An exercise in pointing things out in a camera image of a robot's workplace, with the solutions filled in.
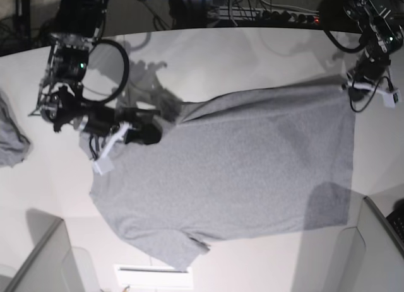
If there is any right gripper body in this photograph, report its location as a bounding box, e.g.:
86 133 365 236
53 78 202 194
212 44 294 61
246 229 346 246
115 107 162 145

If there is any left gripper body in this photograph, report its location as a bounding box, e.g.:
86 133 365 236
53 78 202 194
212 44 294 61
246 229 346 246
345 70 387 103

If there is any grey T-shirt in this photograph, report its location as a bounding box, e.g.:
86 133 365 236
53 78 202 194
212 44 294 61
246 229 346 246
90 84 355 271

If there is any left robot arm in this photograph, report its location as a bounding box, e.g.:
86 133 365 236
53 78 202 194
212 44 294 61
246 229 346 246
319 0 403 108

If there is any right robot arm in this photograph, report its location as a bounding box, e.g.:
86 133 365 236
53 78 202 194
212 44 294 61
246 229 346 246
32 0 162 145

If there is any white power strip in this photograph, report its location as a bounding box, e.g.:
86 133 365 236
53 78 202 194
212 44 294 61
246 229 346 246
213 6 319 24

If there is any black keyboard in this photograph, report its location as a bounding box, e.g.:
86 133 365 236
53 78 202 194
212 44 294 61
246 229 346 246
386 209 404 241

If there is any grey cloth pile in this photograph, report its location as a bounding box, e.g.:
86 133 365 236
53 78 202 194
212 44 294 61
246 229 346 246
1 90 31 168

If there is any grey partition left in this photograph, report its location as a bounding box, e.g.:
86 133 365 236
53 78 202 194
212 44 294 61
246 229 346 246
1 218 101 291

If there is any grey partition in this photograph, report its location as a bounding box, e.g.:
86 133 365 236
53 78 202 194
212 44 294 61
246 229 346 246
1 218 101 291
324 197 403 291

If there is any grey partition right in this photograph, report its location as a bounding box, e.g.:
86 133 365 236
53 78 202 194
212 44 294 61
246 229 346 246
324 197 403 291

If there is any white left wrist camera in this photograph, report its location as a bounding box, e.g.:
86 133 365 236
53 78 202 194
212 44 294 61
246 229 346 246
341 76 403 113

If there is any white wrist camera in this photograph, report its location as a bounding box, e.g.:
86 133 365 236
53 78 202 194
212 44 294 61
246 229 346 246
92 122 131 176
341 76 403 113

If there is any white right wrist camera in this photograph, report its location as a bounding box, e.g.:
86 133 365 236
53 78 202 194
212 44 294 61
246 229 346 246
92 122 131 176

